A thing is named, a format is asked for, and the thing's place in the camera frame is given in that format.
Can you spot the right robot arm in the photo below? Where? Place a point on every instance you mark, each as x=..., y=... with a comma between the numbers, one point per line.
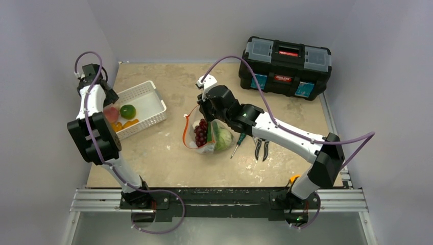
x=323, y=152

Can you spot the black toolbox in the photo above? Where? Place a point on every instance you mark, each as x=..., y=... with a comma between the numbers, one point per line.
x=290, y=69

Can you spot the white perforated basket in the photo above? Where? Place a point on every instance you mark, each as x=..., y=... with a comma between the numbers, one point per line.
x=149, y=105

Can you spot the green cabbage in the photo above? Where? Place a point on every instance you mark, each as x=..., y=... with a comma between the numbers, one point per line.
x=223, y=138

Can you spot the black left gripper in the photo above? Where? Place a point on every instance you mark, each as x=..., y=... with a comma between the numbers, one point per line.
x=111, y=98

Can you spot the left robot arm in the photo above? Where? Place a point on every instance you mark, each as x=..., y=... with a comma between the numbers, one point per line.
x=96, y=140

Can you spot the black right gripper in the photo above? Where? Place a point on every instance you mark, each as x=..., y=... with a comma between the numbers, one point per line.
x=206, y=110

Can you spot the yellow tape measure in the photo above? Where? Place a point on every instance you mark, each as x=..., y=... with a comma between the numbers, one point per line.
x=294, y=178

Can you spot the red grape bunch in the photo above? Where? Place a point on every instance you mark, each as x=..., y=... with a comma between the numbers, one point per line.
x=200, y=131

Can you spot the orange yellow fruit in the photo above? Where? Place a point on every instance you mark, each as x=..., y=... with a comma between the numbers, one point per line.
x=130, y=123
x=117, y=126

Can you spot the clear zip bag orange zipper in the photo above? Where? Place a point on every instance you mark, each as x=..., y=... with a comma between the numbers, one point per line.
x=188, y=136

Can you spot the green cucumber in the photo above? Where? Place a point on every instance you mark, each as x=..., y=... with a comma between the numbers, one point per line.
x=212, y=131

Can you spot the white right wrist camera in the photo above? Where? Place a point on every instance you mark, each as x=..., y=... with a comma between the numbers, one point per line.
x=205, y=83

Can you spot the green handled screwdriver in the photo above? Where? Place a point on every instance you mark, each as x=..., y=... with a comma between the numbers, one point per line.
x=238, y=143

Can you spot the peach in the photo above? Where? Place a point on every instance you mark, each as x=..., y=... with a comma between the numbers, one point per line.
x=111, y=114

